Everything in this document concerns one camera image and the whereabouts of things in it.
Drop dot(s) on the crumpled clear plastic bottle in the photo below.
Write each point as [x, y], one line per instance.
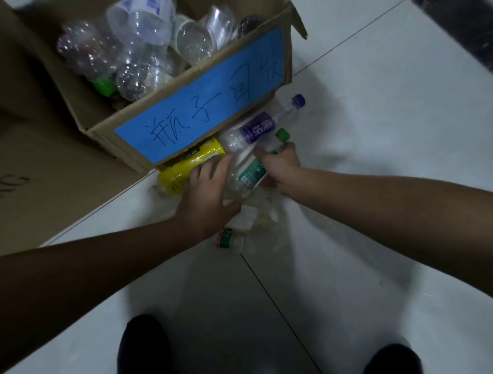
[265, 215]

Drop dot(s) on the blue paper label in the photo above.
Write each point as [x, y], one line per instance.
[200, 104]

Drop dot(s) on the person's right hand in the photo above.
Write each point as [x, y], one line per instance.
[281, 169]

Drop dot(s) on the person's right forearm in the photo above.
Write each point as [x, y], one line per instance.
[385, 215]

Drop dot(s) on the brown cardboard box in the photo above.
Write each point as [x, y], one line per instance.
[98, 127]

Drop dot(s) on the person's right fingers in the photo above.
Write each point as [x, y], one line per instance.
[275, 154]

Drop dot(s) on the yellow label plastic bottle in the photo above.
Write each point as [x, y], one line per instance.
[179, 171]

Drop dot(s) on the person's left black shoe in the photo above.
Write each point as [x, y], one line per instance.
[144, 345]

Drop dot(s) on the clear bottle purple label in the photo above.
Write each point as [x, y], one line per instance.
[257, 127]

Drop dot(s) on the person's left thumb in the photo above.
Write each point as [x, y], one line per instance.
[235, 210]

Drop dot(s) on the person's left hand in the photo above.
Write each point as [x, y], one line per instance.
[206, 200]

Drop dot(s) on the small bottle red green label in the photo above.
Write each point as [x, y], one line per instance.
[230, 241]

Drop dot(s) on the clear bottle green label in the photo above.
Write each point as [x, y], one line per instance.
[251, 176]

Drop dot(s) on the person's left forearm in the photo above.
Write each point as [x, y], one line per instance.
[88, 277]

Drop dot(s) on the pile of empty clear bottles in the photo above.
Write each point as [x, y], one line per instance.
[142, 42]

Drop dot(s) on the person's right black shoe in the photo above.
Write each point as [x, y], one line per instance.
[393, 360]

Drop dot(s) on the person's black shoe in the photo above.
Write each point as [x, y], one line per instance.
[393, 360]
[144, 345]

